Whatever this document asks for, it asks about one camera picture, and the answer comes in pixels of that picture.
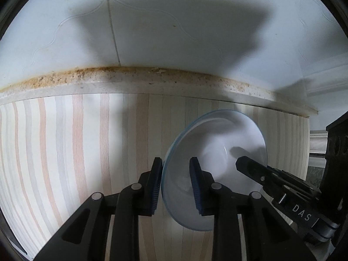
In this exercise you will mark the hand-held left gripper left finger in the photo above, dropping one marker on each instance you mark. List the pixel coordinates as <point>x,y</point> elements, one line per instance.
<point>156,185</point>

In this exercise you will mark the white bowl with dark rim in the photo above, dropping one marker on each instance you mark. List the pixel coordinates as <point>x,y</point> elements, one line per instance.
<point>217,136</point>

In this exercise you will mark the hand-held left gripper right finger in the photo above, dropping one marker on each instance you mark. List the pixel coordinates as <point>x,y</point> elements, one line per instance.
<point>195,185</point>

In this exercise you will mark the white framed glass door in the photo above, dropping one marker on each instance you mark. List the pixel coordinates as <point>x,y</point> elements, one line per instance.
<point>318,141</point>

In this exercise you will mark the striped cat print mat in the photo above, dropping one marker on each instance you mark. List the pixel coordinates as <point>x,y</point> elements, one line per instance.
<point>81,146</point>

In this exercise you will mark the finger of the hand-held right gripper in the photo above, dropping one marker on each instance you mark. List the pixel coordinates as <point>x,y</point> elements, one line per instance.
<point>338,168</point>
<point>250,168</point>

